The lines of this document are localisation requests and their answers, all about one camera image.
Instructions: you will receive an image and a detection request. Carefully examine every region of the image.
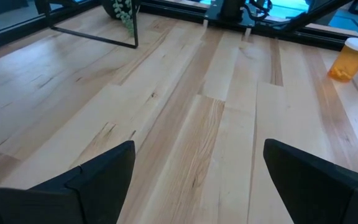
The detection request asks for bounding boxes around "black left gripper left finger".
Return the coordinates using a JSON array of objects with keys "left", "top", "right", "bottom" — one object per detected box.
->
[{"left": 0, "top": 140, "right": 136, "bottom": 224}]

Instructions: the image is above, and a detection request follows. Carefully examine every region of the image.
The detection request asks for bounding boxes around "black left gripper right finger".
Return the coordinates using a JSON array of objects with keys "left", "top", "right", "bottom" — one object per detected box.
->
[{"left": 263, "top": 139, "right": 358, "bottom": 224}]

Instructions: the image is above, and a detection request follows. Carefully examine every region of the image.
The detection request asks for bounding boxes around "wooden shelf with black legs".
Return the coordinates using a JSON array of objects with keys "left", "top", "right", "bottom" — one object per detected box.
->
[{"left": 44, "top": 0, "right": 139, "bottom": 50}]

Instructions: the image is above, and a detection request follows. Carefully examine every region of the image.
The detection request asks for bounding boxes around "wide orange pill bottle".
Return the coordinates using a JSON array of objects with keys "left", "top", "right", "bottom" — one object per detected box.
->
[{"left": 327, "top": 37, "right": 358, "bottom": 83}]

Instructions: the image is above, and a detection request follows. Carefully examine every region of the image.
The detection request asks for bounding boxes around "green artificial succulent plant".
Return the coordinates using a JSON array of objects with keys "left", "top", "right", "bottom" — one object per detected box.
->
[{"left": 101, "top": 0, "right": 141, "bottom": 35}]

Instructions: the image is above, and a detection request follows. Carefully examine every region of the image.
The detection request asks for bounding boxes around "black aluminium table frame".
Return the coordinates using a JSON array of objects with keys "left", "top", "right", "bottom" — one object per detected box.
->
[{"left": 0, "top": 0, "right": 358, "bottom": 54}]

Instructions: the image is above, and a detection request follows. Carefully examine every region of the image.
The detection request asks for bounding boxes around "black clamp mount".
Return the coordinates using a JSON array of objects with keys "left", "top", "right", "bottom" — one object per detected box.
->
[{"left": 34, "top": 0, "right": 80, "bottom": 15}]

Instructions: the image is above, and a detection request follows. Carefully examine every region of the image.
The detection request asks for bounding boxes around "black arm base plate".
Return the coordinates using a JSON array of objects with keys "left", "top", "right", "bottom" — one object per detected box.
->
[{"left": 203, "top": 0, "right": 256, "bottom": 29}]

